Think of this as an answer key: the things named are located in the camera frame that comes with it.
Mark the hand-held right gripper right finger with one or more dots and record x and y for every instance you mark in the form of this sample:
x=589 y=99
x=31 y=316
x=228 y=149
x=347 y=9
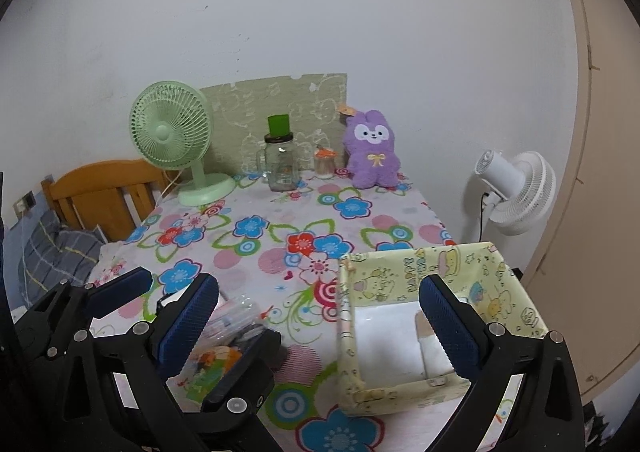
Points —
x=447 y=327

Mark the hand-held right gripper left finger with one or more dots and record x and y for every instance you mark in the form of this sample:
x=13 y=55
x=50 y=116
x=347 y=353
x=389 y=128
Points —
x=189 y=324

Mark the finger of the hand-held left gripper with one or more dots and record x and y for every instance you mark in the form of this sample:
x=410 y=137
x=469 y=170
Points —
x=125 y=289
x=55 y=299

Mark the colourful plastic tissue packet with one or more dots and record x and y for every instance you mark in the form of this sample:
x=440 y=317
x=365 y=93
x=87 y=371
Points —
x=230 y=327

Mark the yellow cartoon print storage box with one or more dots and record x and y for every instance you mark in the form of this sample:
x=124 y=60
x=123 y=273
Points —
x=380 y=272

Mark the grey plaid bedding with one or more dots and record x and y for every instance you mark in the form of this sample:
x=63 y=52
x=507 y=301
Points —
x=55 y=252

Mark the wooden chair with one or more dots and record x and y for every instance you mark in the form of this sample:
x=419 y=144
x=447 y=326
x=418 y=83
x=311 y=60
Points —
x=95 y=182

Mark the floral tablecloth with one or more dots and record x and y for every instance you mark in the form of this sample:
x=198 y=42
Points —
x=280 y=217

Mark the white standing fan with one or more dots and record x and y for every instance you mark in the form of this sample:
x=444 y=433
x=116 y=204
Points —
x=525 y=192

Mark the green desk fan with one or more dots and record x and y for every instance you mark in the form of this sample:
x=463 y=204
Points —
x=160 y=130

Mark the purple plush bunny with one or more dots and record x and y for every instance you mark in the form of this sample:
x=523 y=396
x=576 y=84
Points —
x=372 y=162

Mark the glass mug jar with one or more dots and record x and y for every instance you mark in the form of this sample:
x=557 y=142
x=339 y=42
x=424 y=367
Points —
x=280 y=167

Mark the swab jar with orange lid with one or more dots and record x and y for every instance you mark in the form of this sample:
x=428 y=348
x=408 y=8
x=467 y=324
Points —
x=324 y=167

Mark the beige door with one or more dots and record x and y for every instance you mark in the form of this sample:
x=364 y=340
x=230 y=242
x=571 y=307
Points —
x=600 y=182

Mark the green plastic cup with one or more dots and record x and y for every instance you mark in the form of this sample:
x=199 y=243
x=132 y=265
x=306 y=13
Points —
x=278 y=125

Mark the green patterned board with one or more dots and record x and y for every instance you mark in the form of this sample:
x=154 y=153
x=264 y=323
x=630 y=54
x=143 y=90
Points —
x=300 y=97

